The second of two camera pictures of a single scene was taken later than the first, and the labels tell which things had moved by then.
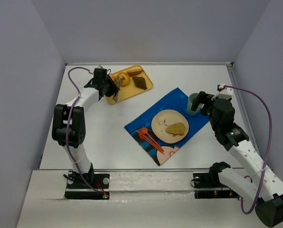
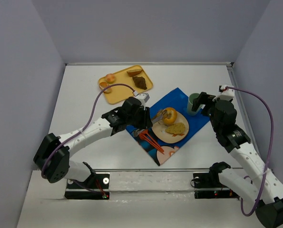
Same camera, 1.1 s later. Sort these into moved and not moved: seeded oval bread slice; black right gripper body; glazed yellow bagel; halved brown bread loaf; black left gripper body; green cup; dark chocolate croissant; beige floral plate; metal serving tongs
Moved: metal serving tongs; glazed yellow bagel; black left gripper body
Not moved: halved brown bread loaf; beige floral plate; green cup; seeded oval bread slice; black right gripper body; dark chocolate croissant
